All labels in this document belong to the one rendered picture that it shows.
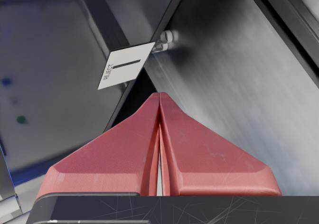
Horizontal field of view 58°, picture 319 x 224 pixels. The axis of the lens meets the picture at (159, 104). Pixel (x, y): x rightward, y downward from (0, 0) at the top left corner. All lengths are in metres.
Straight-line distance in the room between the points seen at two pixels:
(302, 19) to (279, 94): 0.10
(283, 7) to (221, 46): 0.12
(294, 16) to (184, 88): 0.25
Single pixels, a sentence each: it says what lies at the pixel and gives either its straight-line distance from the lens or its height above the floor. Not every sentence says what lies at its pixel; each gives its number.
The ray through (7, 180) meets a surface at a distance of 0.65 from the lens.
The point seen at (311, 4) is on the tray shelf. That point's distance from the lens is 0.35.
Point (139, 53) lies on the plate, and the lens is 0.36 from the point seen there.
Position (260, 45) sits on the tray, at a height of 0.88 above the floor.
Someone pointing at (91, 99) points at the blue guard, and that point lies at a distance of 0.42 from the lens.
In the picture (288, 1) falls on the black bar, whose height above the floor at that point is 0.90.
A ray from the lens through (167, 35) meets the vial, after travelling 0.50.
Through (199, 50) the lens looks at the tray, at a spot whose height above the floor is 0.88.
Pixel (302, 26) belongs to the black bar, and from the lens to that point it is 0.33.
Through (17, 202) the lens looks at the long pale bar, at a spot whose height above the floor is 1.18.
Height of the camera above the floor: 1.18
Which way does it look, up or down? 30 degrees down
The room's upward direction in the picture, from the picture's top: 110 degrees counter-clockwise
